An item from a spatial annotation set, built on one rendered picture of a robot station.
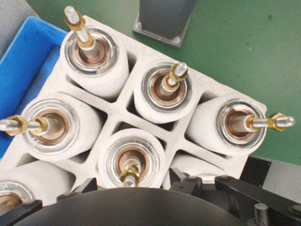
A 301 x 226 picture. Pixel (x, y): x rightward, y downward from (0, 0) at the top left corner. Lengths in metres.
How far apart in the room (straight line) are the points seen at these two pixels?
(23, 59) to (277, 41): 0.71
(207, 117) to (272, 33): 0.49
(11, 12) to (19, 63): 0.10
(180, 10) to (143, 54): 0.14
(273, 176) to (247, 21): 0.46
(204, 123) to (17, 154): 0.31
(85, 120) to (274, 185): 0.34
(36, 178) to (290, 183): 0.39
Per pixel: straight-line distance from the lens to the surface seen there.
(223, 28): 0.64
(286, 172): 0.41
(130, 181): 0.16
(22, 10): 0.54
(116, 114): 0.33
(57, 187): 0.33
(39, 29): 0.53
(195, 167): 0.28
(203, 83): 0.36
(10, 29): 0.53
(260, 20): 0.72
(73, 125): 0.26
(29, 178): 0.30
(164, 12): 0.47
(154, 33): 0.55
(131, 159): 0.23
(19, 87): 0.56
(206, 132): 0.28
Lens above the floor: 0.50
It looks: 83 degrees down
